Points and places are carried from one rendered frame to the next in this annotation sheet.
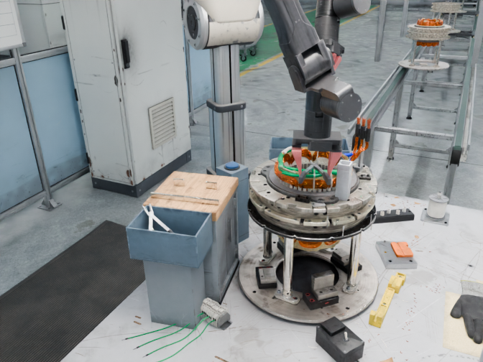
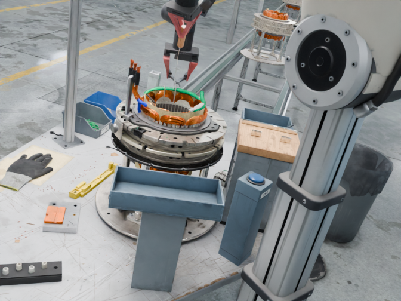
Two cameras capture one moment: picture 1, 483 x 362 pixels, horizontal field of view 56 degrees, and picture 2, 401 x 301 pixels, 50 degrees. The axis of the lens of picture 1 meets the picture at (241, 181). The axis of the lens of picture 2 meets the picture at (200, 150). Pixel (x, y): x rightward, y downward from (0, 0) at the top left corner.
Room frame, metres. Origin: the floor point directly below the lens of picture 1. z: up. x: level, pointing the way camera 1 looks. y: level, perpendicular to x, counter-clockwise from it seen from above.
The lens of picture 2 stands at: (2.17, -0.38, 1.58)
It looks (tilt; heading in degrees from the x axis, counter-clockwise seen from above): 27 degrees down; 165
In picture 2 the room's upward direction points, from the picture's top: 12 degrees clockwise
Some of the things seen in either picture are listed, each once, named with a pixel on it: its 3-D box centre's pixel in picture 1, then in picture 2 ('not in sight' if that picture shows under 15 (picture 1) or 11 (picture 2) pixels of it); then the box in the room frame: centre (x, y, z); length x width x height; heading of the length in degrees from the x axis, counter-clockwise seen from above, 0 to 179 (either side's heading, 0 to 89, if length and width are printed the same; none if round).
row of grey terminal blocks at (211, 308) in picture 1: (213, 312); (225, 179); (0.89, 0.08, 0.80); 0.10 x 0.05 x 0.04; 48
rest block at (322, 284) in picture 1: (324, 284); not in sight; (0.93, -0.21, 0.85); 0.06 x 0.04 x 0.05; 108
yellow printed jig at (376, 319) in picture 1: (388, 295); (95, 179); (0.95, -0.38, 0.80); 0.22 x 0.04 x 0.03; 147
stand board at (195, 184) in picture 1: (192, 194); (268, 140); (1.06, 0.13, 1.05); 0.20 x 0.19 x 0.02; 165
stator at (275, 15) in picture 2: not in sight; (273, 24); (-1.01, 0.83, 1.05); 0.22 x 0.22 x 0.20
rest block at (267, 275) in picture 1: (267, 274); not in sight; (1.01, -0.06, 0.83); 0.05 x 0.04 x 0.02; 4
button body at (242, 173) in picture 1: (233, 203); (244, 218); (1.27, 0.03, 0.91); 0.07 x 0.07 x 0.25; 44
